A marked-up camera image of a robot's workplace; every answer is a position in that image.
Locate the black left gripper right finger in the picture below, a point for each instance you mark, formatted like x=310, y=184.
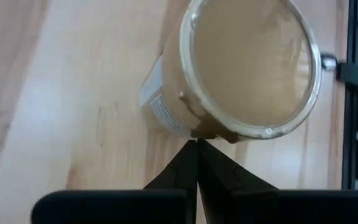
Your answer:
x=219, y=177

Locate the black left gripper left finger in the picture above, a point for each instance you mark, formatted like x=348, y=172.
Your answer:
x=182, y=174

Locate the spice jar with tan lid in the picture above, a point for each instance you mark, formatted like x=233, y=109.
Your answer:
x=244, y=62

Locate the black table-edge clamp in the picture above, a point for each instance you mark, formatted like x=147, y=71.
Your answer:
x=356, y=76

